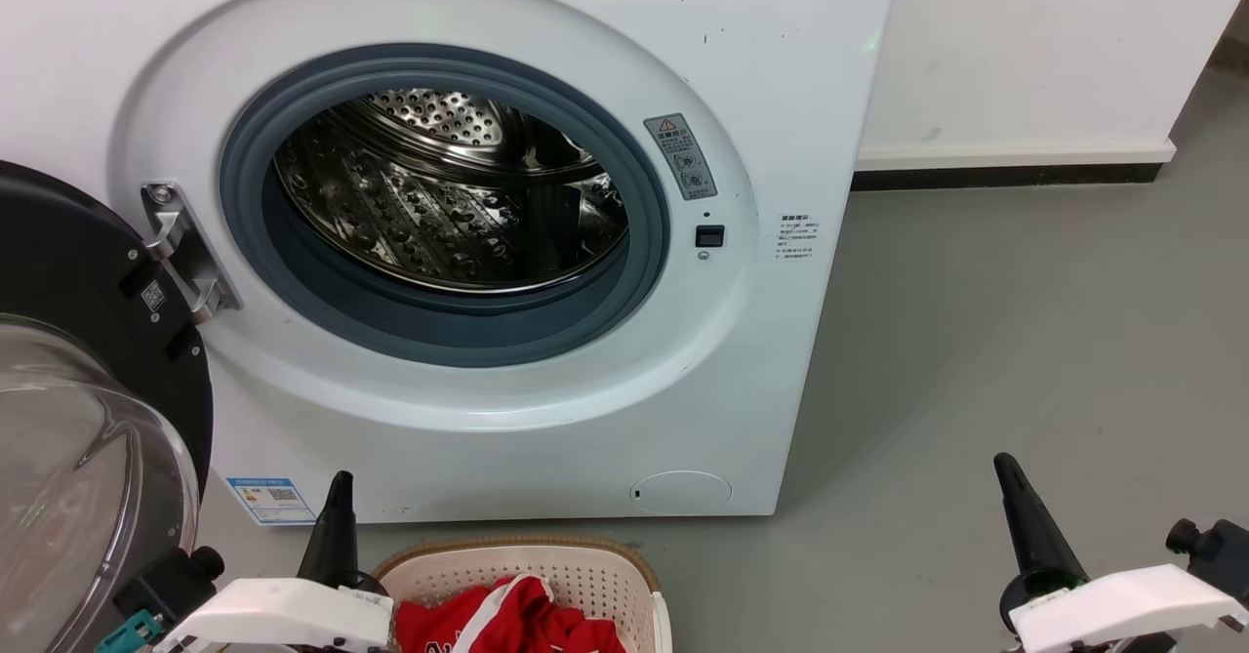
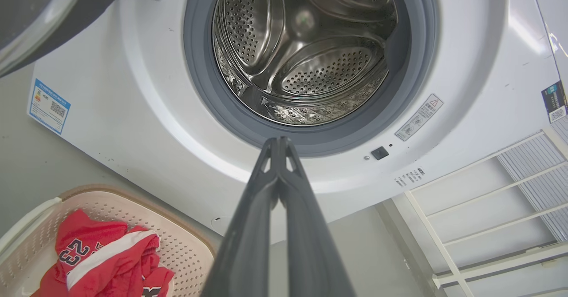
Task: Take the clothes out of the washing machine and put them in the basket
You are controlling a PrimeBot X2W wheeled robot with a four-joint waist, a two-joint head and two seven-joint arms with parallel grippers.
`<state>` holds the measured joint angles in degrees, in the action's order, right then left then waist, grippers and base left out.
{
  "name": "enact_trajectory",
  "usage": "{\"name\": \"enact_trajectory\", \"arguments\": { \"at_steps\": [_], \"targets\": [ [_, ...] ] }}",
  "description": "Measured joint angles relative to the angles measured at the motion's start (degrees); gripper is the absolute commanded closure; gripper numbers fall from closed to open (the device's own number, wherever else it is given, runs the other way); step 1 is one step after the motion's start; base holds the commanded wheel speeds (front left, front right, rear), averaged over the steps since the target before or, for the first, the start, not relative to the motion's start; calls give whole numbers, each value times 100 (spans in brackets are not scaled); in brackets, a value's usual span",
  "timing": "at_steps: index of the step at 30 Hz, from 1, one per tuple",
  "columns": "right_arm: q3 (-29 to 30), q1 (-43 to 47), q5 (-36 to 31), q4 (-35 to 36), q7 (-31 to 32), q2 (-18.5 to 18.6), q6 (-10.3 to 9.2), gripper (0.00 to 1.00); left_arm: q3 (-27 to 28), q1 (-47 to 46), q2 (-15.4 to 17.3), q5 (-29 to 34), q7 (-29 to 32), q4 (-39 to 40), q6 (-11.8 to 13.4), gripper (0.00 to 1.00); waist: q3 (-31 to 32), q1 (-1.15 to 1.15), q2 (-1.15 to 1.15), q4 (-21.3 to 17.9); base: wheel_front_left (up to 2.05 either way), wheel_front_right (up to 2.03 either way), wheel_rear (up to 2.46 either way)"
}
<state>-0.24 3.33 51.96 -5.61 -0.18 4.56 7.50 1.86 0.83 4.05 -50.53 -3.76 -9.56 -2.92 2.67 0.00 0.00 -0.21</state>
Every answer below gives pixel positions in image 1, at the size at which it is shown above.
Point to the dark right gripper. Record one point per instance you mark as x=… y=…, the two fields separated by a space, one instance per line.
x=1020 y=592

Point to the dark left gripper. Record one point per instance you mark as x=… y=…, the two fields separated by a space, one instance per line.
x=366 y=587

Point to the red and white garment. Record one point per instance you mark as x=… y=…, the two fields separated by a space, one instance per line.
x=517 y=619

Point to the cream perforated laundry basket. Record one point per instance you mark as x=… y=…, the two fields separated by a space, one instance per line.
x=585 y=575

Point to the silver metal door hinge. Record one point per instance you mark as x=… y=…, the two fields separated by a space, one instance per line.
x=185 y=243

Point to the stainless steel washing machine drum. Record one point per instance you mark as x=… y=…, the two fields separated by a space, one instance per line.
x=429 y=204

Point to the black round glass washer door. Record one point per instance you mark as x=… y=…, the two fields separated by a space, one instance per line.
x=78 y=263

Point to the blue energy label sticker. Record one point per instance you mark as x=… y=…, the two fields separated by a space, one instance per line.
x=271 y=502

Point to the grey rubber door gasket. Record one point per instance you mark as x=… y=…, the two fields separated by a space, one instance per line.
x=439 y=333

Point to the small QR code sticker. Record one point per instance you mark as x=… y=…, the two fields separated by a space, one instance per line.
x=153 y=297

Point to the round drain filter cover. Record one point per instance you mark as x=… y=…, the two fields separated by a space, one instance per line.
x=680 y=492

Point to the black and white baseboard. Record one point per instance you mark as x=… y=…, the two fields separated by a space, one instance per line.
x=1005 y=177

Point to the small printed text label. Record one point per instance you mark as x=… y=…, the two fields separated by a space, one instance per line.
x=797 y=237

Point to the black door latch socket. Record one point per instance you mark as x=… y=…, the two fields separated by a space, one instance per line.
x=709 y=236

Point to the white front-load washing machine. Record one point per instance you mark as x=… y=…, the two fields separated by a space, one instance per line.
x=761 y=116

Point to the grey warning sticker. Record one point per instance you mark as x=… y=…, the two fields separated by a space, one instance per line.
x=680 y=156

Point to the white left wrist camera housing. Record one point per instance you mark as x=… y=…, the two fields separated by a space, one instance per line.
x=283 y=614

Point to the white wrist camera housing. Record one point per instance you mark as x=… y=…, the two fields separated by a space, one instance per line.
x=283 y=614
x=1122 y=609

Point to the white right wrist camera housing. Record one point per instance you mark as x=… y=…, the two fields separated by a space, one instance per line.
x=1122 y=609

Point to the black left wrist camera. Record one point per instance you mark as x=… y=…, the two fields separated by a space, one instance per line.
x=166 y=585

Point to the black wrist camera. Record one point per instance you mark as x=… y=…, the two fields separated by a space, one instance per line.
x=166 y=585
x=1215 y=550

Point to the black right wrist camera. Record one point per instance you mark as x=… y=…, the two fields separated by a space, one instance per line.
x=1215 y=550

